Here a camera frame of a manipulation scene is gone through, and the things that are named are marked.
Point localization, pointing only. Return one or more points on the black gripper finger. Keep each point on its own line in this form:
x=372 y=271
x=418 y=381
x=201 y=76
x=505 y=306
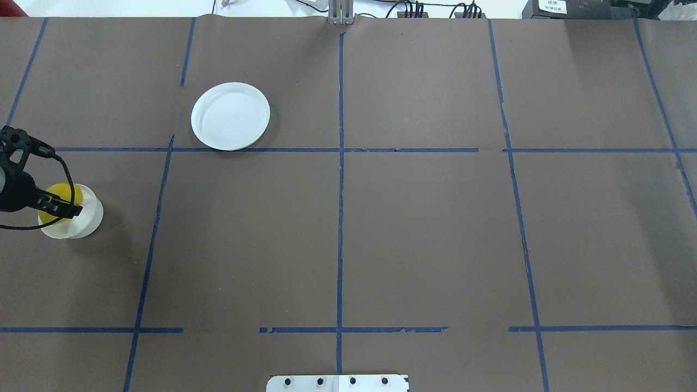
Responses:
x=59 y=202

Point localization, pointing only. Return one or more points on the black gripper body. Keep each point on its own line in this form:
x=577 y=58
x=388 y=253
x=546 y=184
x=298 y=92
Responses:
x=17 y=197

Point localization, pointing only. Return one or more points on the yellow lemon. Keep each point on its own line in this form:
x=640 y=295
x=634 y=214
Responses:
x=59 y=219

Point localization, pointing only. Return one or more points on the white bowl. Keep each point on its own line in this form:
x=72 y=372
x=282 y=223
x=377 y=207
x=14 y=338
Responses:
x=84 y=224

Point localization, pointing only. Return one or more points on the white round plate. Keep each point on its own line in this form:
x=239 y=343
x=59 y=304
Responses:
x=230 y=116

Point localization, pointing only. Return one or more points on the black power strip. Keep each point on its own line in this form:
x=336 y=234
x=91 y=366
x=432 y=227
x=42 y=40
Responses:
x=419 y=10

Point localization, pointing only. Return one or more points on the black box with label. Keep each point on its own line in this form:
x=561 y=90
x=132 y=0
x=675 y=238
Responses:
x=575 y=10

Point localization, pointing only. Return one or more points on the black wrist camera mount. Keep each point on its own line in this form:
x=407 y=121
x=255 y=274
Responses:
x=17 y=146

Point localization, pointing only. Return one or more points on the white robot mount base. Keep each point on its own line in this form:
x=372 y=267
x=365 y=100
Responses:
x=356 y=382

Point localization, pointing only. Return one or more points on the grey aluminium camera post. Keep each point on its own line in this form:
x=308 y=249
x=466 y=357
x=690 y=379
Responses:
x=341 y=12

